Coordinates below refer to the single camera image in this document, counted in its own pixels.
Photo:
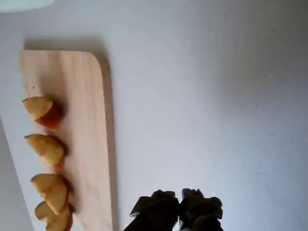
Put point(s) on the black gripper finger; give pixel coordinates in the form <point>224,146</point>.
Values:
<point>199,211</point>
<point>156,211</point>

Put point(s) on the apple slice with red skin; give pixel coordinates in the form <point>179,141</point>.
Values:
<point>51,190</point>
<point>56,221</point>
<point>47,149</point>
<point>41,108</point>

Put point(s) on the wooden cutting board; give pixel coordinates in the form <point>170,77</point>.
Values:
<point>84,120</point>

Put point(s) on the white bowl with butterfly print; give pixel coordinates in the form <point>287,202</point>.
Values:
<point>21,3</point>

